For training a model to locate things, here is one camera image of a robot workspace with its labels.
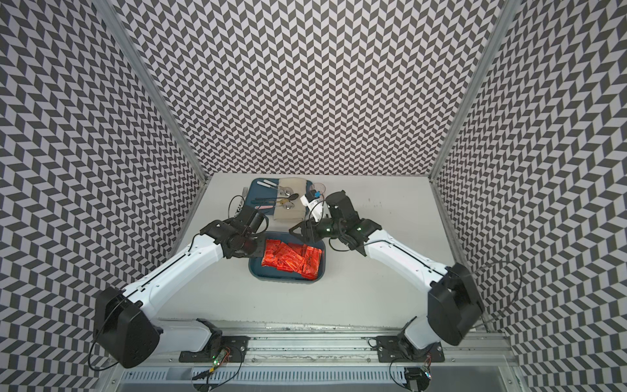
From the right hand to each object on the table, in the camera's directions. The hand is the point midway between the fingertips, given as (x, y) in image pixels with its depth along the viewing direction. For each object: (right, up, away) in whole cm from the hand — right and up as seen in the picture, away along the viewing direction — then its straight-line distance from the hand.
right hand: (297, 232), depth 75 cm
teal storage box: (+6, -5, +9) cm, 13 cm away
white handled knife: (-21, +17, +45) cm, 53 cm away
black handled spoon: (-6, +11, +34) cm, 36 cm away
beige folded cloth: (-8, +8, +33) cm, 35 cm away
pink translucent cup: (+6, +16, +32) cm, 36 cm away
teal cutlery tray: (-21, +12, +37) cm, 44 cm away
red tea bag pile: (0, -10, +6) cm, 11 cm away
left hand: (-15, -7, +6) cm, 17 cm away
